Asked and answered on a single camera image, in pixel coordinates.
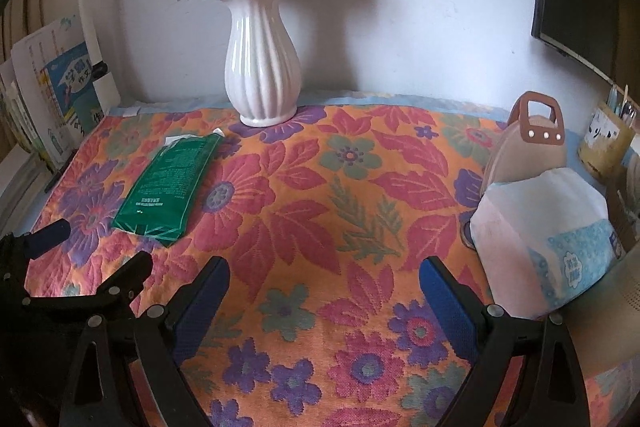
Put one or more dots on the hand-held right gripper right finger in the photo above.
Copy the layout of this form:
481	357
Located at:
450	312

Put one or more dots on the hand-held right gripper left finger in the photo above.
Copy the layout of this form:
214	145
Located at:
200	307

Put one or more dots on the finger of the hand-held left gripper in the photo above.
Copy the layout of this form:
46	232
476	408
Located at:
50	237
120	277

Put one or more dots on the green packet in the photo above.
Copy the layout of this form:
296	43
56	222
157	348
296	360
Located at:
165	187

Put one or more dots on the clear round basin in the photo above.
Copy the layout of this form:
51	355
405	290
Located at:
610	317

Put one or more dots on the white tissue pack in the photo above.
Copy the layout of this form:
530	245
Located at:
525	232

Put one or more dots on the row of books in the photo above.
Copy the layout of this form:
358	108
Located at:
55	97

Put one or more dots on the floral tablecloth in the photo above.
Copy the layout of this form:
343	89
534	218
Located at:
325	207

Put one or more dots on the white desk lamp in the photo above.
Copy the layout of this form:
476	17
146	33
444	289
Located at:
92	32

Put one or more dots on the beige pen holder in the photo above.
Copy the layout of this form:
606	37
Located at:
602	142

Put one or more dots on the white ribbed vase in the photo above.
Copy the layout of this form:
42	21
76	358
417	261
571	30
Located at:
262	72

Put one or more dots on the bunch of pens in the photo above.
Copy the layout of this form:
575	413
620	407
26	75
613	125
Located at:
622	104

